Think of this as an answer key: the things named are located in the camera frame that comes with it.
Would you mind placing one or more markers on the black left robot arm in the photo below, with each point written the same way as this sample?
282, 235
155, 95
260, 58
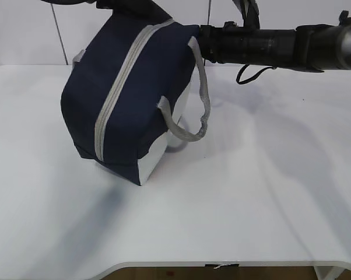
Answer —
71, 2

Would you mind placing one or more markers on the navy blue lunch bag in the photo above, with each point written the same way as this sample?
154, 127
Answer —
127, 91

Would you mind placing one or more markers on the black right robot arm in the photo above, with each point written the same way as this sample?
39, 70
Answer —
307, 48

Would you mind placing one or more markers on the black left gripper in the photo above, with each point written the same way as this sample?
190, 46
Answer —
141, 9

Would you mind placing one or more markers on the black tape on table edge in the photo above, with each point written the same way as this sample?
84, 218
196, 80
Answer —
219, 266

